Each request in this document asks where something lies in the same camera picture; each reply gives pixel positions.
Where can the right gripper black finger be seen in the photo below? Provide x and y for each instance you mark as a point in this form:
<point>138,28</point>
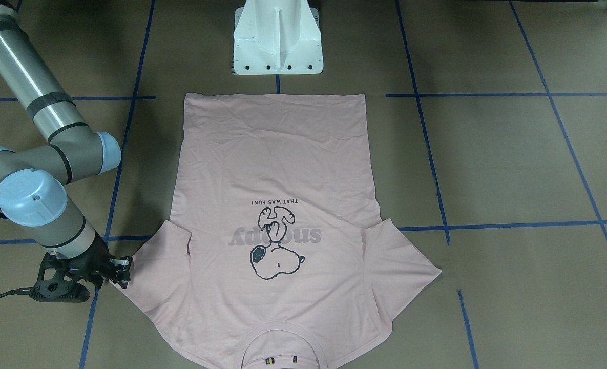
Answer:
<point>120,274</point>

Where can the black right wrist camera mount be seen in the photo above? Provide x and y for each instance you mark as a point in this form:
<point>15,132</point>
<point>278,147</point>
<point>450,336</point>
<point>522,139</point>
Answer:
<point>58,281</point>

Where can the white pedestal column base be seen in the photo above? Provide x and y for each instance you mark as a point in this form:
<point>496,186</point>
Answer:
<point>277,37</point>

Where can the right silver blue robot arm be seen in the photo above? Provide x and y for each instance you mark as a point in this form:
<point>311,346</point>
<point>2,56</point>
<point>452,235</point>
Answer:
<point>33,181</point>

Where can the pink snoopy t-shirt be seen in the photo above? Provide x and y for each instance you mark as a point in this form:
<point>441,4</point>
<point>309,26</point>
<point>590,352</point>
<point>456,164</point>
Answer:
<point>275,254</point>

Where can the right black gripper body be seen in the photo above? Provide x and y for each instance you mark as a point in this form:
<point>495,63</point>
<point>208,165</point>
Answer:
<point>97,258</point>

